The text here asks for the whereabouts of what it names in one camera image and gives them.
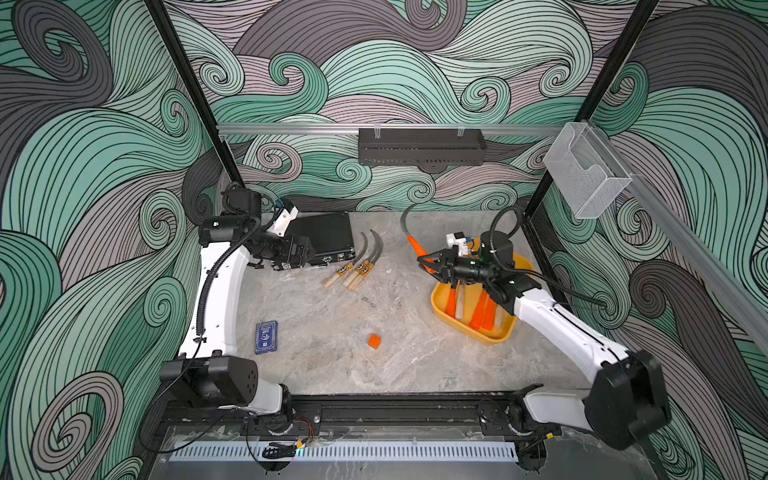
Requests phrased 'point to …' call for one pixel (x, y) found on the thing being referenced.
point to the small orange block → (374, 341)
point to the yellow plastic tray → (501, 333)
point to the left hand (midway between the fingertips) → (294, 247)
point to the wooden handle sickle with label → (343, 270)
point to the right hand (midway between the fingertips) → (416, 264)
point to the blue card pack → (266, 337)
